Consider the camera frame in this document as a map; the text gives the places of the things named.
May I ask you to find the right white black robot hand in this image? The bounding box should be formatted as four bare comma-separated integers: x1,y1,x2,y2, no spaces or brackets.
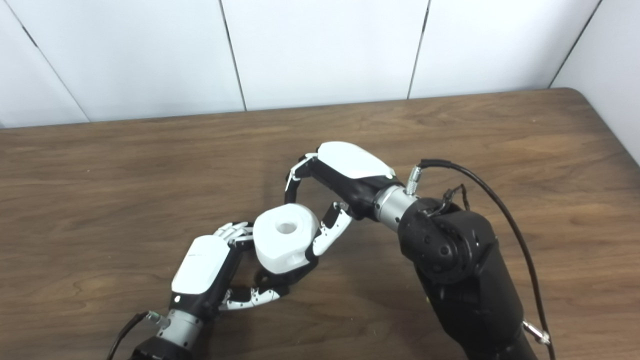
284,141,402,262

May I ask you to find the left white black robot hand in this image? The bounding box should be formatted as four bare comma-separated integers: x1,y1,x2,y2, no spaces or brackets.
170,221,292,322

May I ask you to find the round white piece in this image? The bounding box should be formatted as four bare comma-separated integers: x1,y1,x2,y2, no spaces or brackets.
252,203,321,275

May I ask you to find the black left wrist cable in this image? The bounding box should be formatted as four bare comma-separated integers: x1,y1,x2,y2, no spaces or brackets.
105,310,167,360

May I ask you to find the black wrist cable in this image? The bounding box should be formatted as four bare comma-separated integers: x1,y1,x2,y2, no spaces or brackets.
404,158,557,360
105,310,167,360

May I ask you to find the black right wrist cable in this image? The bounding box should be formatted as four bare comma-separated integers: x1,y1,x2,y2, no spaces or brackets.
404,158,557,360

